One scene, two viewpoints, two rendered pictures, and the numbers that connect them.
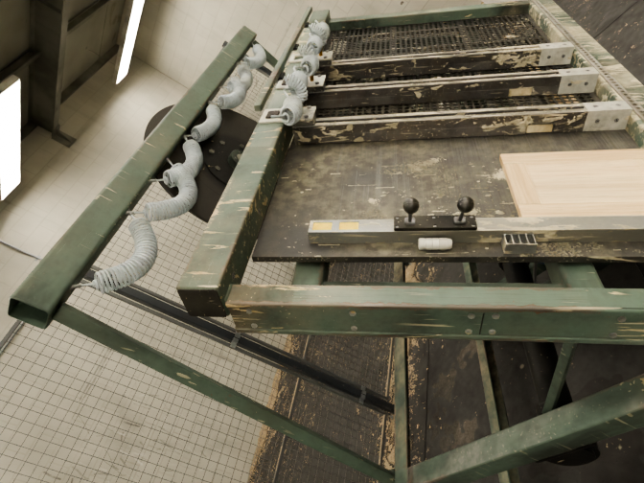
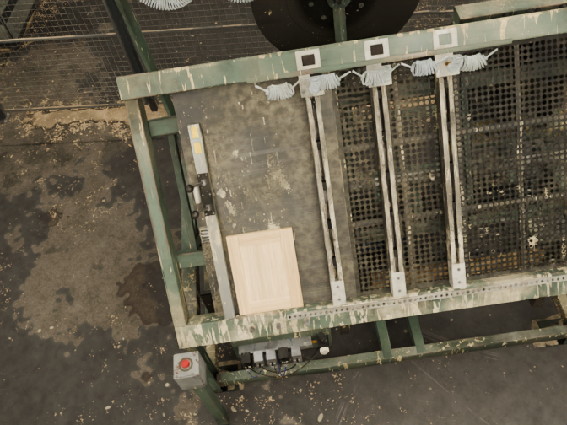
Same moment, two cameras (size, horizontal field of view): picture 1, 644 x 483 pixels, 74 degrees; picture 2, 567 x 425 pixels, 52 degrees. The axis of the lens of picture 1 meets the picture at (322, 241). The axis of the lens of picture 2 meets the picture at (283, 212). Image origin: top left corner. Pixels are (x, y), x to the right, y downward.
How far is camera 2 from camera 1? 228 cm
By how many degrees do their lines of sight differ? 55
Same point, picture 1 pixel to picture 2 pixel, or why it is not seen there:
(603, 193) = (254, 277)
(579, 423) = (184, 245)
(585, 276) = (199, 260)
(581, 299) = (164, 256)
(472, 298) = (154, 215)
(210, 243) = (150, 80)
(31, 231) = not seen: outside the picture
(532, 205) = (237, 242)
